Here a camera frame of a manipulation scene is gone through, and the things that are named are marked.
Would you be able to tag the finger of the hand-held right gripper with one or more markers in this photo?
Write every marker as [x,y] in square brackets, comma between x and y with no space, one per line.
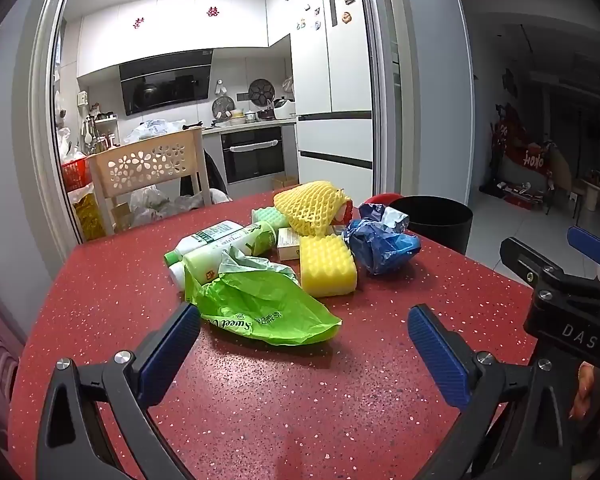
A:
[592,247]
[527,260]

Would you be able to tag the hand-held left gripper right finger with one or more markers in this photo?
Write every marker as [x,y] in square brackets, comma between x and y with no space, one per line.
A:
[437,355]

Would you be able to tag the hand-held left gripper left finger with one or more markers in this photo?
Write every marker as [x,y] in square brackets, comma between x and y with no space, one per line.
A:
[172,345]

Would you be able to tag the light green bottle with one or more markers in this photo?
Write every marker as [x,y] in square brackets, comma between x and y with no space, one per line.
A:
[215,259]

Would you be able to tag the green plastic bag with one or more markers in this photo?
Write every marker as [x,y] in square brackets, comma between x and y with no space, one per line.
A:
[260,305]

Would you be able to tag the black trash bin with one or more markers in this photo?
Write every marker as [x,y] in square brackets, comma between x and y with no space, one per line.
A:
[435,225]

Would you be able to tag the white bottle with green cap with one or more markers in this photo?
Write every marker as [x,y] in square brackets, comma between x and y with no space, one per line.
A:
[205,239]

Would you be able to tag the blue plastic bag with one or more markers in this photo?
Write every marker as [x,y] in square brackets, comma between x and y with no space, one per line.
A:
[380,250]

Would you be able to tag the yellow wavy sponge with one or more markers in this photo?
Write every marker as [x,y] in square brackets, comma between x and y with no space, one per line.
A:
[326,266]

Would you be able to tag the silver blue wrapper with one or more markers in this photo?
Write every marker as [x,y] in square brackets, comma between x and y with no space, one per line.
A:
[387,217]

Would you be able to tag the small printed paper box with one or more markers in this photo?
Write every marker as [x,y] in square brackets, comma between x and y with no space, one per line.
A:
[289,246]

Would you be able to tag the green wavy sponge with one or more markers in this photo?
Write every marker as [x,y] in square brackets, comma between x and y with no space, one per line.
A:
[269,217]

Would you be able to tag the yellow foam fruit net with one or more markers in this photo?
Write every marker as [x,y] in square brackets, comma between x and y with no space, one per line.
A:
[305,207]

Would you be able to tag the person's right hand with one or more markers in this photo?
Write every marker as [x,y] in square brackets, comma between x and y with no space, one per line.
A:
[585,390]

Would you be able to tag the small white stool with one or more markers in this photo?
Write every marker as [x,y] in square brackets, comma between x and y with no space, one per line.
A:
[591,192]

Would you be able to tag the red festive decoration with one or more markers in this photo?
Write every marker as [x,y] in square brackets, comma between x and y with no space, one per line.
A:
[527,157]

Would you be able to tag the pile of clear plastic bags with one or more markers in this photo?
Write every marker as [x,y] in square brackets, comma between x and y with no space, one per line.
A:
[155,202]

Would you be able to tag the yellow bag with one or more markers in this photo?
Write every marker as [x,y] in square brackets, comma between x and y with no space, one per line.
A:
[87,217]

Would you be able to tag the red stool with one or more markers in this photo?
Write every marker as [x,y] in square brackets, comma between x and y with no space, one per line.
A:
[385,198]

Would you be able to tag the black jacket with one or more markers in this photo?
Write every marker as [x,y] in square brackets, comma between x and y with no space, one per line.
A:
[215,172]

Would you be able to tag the red plastic basket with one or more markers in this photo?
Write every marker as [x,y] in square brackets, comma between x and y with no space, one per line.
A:
[74,175]

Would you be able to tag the brown cardboard box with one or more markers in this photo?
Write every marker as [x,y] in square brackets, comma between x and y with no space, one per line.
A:
[285,182]

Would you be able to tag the built-in black oven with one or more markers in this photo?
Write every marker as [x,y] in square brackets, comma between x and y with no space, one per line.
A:
[252,155]

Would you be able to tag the white plastic bag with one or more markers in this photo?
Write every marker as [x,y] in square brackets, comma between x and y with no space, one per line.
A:
[152,130]

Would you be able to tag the white rice cooker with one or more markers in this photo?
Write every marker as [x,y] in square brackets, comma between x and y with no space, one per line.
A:
[284,107]

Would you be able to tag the black range hood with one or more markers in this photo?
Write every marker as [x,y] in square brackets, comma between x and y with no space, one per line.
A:
[165,82]

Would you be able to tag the white refrigerator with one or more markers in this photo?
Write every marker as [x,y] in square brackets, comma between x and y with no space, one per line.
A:
[330,85]

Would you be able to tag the hanging round pan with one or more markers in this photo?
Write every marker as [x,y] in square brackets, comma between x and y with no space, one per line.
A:
[261,91]

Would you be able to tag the white wall cabinets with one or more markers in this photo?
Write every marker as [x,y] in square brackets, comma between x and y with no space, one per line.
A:
[175,30]

